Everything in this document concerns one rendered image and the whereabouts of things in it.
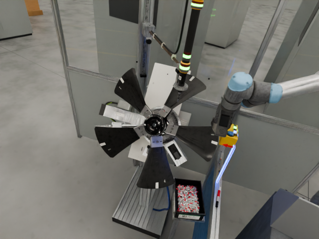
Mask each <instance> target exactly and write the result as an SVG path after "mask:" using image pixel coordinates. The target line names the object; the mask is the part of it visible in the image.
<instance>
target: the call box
mask: <svg viewBox="0 0 319 239"><path fill-rule="evenodd" d="M228 131H232V132H233V133H234V124H232V125H231V127H230V129H228ZM228 131H227V132H228ZM234 134H237V135H238V128H237V126H236V133H234ZM237 140H238V136H235V135H233V136H230V135H228V133H227V135H226V137H225V138H224V137H219V144H220V145H222V144H228V145H230V146H233V145H235V144H236V142H237Z"/></svg>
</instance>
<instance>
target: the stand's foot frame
mask: <svg viewBox="0 0 319 239"><path fill-rule="evenodd" d="M141 172H142V167H140V166H138V167H137V169H136V171H135V173H134V175H133V177H132V179H131V181H130V183H129V184H128V186H127V188H126V190H125V192H124V194H123V196H122V198H121V200H120V202H119V204H118V206H117V208H116V210H115V212H114V214H113V216H112V221H113V222H116V223H118V224H121V225H123V226H126V227H128V228H131V229H134V230H136V231H139V232H142V233H144V234H147V235H149V236H152V237H155V238H157V239H160V236H161V232H162V229H163V225H164V222H165V218H166V215H167V212H168V211H167V210H163V211H155V210H153V208H154V209H158V210H161V209H164V208H168V206H169V202H168V193H167V188H166V187H163V188H159V189H152V190H151V196H150V204H149V206H148V208H147V207H144V206H141V205H139V202H140V192H141V188H139V187H137V185H136V184H137V182H138V179H139V177H140V175H141ZM169 194H170V200H171V197H172V185H170V186H169Z"/></svg>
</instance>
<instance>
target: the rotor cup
mask: <svg viewBox="0 0 319 239"><path fill-rule="evenodd" d="M153 123H155V124H156V126H155V127H153V126H152V124H153ZM168 124H169V120H168V119H167V118H166V119H165V118H164V117H162V116H160V115H159V114H158V113H157V114H151V115H149V116H148V117H147V118H146V119H145V121H144V129H145V131H146V132H147V133H148V134H149V135H151V136H165V135H166V134H164V133H165V130H166V128H167V126H168Z"/></svg>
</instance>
